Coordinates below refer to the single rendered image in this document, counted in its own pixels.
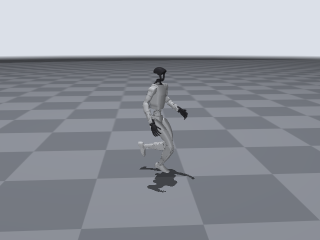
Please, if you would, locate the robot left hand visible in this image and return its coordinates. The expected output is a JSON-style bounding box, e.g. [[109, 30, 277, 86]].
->
[[177, 106, 188, 120]]

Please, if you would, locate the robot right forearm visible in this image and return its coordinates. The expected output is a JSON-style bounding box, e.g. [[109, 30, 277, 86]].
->
[[143, 103, 153, 124]]

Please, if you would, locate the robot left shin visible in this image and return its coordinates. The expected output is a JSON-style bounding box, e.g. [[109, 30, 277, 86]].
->
[[143, 141, 165, 150]]

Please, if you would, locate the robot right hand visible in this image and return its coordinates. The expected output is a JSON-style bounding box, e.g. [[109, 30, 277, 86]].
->
[[149, 119, 162, 137]]

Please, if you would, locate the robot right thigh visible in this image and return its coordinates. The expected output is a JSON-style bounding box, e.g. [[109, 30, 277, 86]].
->
[[149, 119, 175, 152]]

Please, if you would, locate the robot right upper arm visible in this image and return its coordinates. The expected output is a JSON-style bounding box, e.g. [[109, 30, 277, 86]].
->
[[142, 86, 157, 108]]

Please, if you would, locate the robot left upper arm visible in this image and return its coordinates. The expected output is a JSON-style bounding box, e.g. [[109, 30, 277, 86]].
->
[[165, 83, 170, 103]]

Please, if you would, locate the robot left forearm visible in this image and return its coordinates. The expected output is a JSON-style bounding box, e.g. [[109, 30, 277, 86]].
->
[[167, 99, 179, 112]]

